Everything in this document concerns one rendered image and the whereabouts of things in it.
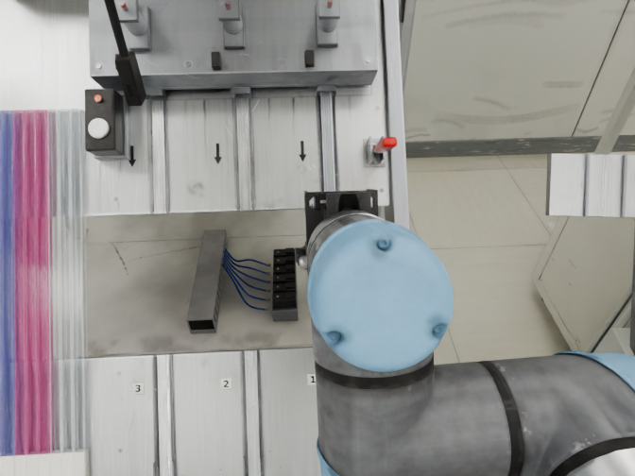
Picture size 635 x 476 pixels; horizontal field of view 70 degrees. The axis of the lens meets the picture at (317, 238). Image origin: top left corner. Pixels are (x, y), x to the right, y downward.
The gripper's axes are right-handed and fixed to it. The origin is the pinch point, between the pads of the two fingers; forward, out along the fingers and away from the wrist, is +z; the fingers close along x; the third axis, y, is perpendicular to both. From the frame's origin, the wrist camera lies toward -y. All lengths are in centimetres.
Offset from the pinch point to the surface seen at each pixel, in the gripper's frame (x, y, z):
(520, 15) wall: -101, 78, 156
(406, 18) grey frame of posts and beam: -12.9, 31.3, 12.7
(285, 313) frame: 7.2, -17.7, 28.9
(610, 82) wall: -158, 51, 174
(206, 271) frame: 23.7, -10.3, 36.6
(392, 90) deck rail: -8.7, 19.4, 3.5
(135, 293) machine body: 39, -15, 38
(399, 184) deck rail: -9.0, 7.2, 1.1
